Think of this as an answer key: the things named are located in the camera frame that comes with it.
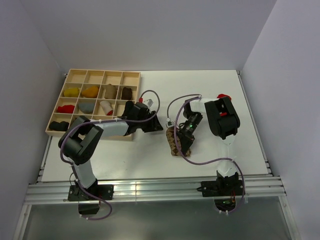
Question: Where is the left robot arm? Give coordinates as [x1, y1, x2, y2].
[58, 100, 163, 200]

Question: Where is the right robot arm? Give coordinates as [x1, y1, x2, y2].
[173, 96, 245, 197]

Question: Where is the dark brown rolled sock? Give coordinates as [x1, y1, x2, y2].
[121, 87, 133, 101]

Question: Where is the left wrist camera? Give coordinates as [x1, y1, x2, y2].
[139, 97, 154, 108]

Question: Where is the black rolled sock in tray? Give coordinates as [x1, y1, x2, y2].
[48, 121, 70, 132]

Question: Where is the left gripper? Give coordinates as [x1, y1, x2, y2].
[136, 110, 163, 133]

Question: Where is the yellow rolled sock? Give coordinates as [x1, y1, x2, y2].
[63, 87, 79, 98]

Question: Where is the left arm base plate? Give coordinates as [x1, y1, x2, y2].
[67, 184, 114, 202]

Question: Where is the orange rolled sock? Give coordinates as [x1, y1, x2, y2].
[81, 86, 100, 98]

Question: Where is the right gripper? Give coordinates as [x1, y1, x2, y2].
[175, 112, 203, 155]

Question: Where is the white red-tipped rolled sock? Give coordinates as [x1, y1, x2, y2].
[99, 100, 114, 116]

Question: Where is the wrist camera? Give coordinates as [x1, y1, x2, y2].
[165, 119, 175, 128]
[139, 97, 154, 108]

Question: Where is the wooden compartment tray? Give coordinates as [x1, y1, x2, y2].
[45, 68, 141, 137]

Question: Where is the grey rolled sock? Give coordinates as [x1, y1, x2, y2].
[78, 102, 95, 114]

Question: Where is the red rolled sock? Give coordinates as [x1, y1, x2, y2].
[56, 104, 75, 114]

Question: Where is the flat red Santa sock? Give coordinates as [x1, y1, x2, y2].
[217, 93, 232, 101]

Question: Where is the brown argyle sock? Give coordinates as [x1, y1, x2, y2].
[165, 126, 191, 157]

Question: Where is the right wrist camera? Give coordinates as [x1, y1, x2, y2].
[165, 119, 175, 128]

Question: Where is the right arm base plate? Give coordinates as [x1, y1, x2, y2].
[196, 179, 244, 197]

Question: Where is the tan rolled sock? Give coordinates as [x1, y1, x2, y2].
[104, 84, 118, 100]

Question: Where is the black sock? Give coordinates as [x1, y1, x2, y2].
[48, 121, 70, 132]
[123, 100, 135, 115]

